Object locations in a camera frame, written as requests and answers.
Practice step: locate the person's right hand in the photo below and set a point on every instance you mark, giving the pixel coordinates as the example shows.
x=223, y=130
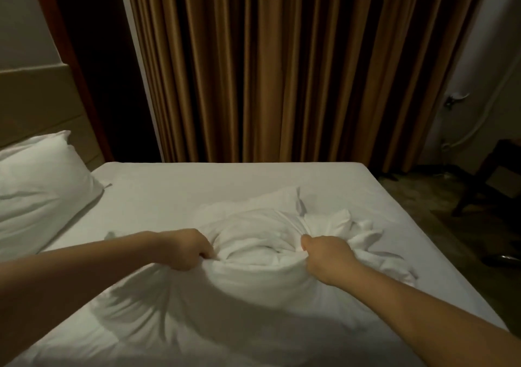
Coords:
x=326, y=258

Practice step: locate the person's left hand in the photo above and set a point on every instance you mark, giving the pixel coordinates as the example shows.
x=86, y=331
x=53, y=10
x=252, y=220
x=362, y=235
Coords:
x=183, y=249

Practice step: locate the white duvet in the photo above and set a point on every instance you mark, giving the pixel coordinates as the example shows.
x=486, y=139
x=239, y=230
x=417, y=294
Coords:
x=260, y=297

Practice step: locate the white bed sheet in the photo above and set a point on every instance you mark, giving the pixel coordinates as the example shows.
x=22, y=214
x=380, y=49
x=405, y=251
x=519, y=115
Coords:
x=244, y=179

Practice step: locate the white pillow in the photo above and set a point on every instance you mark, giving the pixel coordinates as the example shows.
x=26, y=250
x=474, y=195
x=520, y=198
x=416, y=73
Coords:
x=41, y=192

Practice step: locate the person's right forearm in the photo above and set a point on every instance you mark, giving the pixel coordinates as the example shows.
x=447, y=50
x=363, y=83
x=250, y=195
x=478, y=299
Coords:
x=439, y=322

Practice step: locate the person's left forearm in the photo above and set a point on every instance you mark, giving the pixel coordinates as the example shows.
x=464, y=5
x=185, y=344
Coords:
x=73, y=285

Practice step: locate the black office chair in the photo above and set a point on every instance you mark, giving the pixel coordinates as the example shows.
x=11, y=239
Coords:
x=501, y=258

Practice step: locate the dark wooden desk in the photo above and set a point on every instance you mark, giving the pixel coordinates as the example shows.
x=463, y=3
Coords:
x=492, y=171

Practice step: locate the brown curtain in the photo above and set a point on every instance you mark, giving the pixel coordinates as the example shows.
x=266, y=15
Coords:
x=301, y=61

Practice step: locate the beige padded headboard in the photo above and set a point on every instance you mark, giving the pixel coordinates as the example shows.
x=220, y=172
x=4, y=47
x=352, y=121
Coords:
x=45, y=102

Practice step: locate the dark wooden column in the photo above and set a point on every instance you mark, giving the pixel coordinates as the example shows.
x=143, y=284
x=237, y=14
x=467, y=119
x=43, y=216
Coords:
x=98, y=61

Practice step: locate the white wall pipe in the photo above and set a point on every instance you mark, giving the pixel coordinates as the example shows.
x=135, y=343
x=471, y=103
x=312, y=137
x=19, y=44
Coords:
x=480, y=110

